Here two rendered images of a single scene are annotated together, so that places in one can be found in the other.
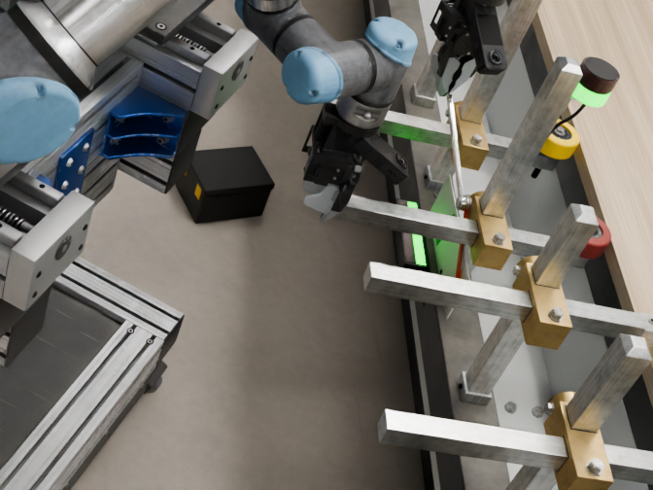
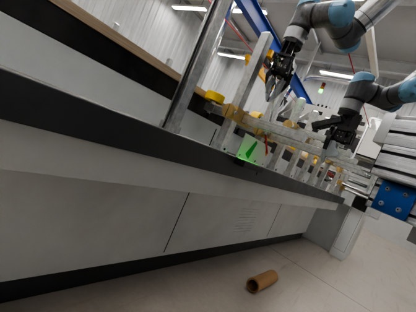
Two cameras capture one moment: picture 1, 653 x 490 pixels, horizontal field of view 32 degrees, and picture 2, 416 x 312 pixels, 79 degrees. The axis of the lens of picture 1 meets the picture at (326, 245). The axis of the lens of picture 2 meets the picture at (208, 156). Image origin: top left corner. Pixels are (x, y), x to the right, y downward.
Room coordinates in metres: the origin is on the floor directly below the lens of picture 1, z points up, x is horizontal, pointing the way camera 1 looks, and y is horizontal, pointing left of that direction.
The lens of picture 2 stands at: (2.28, 0.62, 0.73)
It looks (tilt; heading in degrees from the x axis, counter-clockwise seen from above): 4 degrees down; 237
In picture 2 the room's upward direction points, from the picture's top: 23 degrees clockwise
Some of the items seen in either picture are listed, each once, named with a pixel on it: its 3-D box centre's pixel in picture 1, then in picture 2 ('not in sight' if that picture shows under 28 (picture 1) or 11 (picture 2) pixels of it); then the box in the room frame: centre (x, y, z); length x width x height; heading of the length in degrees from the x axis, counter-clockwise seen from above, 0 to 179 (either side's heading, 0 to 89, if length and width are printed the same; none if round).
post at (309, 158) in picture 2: not in sight; (313, 150); (0.81, -0.46, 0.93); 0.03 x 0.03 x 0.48; 19
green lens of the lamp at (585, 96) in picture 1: (590, 88); not in sight; (1.53, -0.27, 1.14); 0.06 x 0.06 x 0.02
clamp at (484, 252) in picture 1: (488, 228); (264, 132); (1.50, -0.23, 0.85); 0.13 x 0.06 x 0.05; 19
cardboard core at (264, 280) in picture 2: not in sight; (263, 280); (0.92, -0.32, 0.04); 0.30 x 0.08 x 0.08; 19
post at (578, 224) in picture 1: (514, 325); (283, 140); (1.28, -0.30, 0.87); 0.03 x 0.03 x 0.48; 19
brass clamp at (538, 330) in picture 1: (540, 300); (291, 127); (1.26, -0.31, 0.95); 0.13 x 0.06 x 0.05; 19
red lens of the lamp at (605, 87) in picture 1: (598, 75); not in sight; (1.53, -0.27, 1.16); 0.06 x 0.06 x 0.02
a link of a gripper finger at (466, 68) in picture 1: (455, 68); (268, 86); (1.71, -0.08, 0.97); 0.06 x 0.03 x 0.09; 39
